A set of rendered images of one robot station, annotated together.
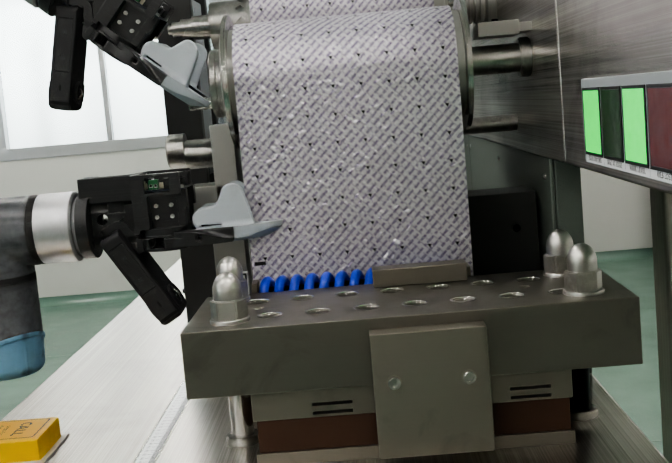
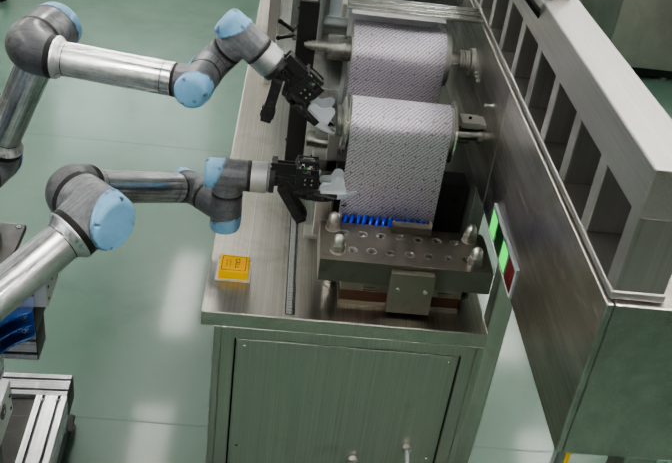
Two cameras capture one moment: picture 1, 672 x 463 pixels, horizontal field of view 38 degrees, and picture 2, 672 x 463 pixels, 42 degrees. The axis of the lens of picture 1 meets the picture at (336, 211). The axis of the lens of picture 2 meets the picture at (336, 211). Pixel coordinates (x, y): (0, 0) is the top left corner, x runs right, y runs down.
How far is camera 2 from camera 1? 1.24 m
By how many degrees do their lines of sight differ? 26
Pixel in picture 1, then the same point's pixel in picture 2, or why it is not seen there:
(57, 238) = (260, 187)
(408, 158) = (417, 177)
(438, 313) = (419, 267)
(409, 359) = (404, 283)
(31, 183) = not seen: outside the picture
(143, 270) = (294, 203)
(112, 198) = (286, 172)
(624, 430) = (475, 309)
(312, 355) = (368, 273)
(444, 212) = (427, 199)
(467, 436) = (418, 309)
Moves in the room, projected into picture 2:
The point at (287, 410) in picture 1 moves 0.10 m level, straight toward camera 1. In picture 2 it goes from (353, 287) to (359, 314)
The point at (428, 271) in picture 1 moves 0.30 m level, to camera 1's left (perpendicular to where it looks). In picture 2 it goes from (415, 230) to (290, 220)
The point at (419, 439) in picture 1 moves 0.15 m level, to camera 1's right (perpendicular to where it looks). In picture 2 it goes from (401, 308) to (464, 312)
